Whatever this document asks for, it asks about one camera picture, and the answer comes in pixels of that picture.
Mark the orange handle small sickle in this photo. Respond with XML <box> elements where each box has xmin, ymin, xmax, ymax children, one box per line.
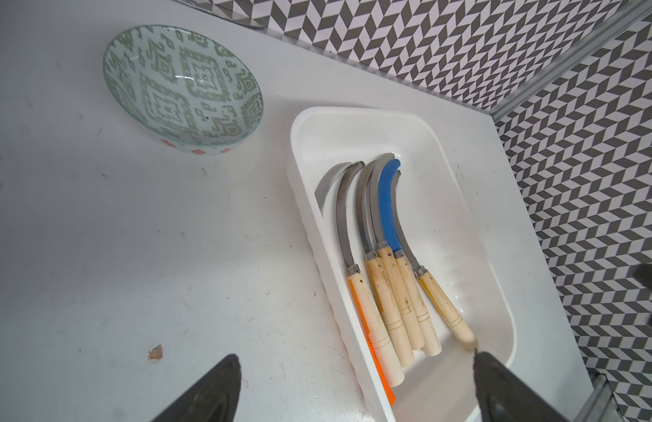
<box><xmin>315</xmin><ymin>162</ymin><xmax>396</xmax><ymax>405</ymax></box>

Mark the aluminium right corner post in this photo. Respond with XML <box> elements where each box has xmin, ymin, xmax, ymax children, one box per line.
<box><xmin>489</xmin><ymin>0</ymin><xmax>652</xmax><ymax>122</ymax></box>

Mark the white plastic storage box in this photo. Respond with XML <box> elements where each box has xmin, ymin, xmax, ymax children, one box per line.
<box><xmin>287</xmin><ymin>107</ymin><xmax>517</xmax><ymax>421</ymax></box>

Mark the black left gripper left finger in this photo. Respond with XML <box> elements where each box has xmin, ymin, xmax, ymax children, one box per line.
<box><xmin>154</xmin><ymin>354</ymin><xmax>241</xmax><ymax>422</ymax></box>

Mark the blue blade wooden handle sickle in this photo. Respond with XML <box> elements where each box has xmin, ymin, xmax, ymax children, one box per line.
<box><xmin>378</xmin><ymin>156</ymin><xmax>442</xmax><ymax>356</ymax></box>

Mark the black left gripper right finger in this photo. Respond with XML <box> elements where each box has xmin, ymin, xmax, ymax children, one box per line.
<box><xmin>473</xmin><ymin>351</ymin><xmax>567</xmax><ymax>421</ymax></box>

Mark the green patterned ceramic bowl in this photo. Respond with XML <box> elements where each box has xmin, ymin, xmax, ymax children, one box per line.
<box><xmin>103</xmin><ymin>25</ymin><xmax>264</xmax><ymax>156</ymax></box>

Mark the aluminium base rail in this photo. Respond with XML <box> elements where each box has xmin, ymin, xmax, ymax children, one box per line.
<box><xmin>574</xmin><ymin>371</ymin><xmax>624</xmax><ymax>422</ymax></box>

